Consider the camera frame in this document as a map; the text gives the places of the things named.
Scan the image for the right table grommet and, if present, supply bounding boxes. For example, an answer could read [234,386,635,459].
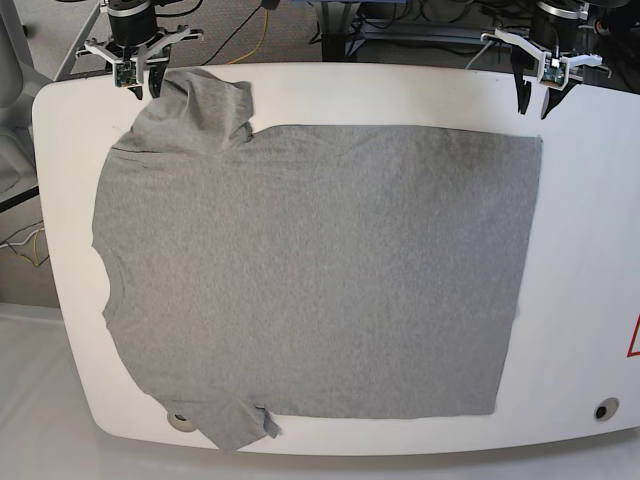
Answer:
[594,397,620,422]

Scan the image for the grey T-shirt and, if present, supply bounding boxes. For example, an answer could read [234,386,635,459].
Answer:
[92,70,542,450]

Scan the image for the tangled black cables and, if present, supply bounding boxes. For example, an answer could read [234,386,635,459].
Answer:
[309,0,546,56]

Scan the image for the white cable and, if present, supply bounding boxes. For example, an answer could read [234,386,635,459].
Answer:
[464,39,494,71]

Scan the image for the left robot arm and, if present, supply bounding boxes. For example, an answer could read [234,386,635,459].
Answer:
[480,1,611,119]

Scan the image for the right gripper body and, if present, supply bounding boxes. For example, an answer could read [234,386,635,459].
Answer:
[76,25,203,88]

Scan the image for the black table leg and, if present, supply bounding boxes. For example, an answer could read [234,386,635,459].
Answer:
[311,1,363,63]

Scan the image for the yellow cable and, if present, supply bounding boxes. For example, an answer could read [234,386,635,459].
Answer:
[227,7,271,66]

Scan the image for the left table grommet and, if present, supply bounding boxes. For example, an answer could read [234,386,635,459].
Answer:
[167,413,197,433]

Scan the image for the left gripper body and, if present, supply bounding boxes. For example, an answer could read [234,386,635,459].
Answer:
[480,29,608,90]

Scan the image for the table grommet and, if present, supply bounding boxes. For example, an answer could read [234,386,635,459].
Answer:
[167,413,197,433]
[594,397,620,422]

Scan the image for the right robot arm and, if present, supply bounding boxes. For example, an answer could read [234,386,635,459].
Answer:
[75,1,203,99]

